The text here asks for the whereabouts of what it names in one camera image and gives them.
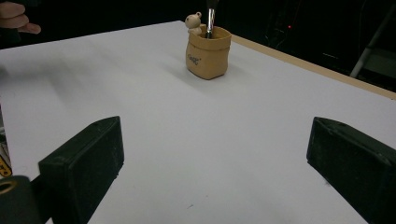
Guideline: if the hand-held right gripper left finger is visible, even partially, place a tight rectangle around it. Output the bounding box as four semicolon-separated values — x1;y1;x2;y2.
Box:
37;116;125;224

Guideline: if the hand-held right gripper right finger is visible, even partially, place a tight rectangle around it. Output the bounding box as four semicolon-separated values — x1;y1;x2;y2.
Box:
306;116;396;224

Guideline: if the brown bear pen holder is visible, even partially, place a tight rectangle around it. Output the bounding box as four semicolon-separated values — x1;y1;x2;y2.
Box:
184;11;233;81

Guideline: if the black makeup brush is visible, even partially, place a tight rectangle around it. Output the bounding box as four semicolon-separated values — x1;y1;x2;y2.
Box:
204;0;220;40

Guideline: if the light wooden table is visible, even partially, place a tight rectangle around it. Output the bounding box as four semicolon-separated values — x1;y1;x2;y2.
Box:
232;34;396;101

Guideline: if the wooden desk with white legs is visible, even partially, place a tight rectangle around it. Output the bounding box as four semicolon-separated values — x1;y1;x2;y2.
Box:
348;3;396;78

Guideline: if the white table board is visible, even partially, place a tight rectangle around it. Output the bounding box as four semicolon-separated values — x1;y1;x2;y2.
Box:
0;20;396;224

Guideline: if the black equipment case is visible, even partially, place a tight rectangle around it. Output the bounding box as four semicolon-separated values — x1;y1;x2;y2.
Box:
264;0;314;48

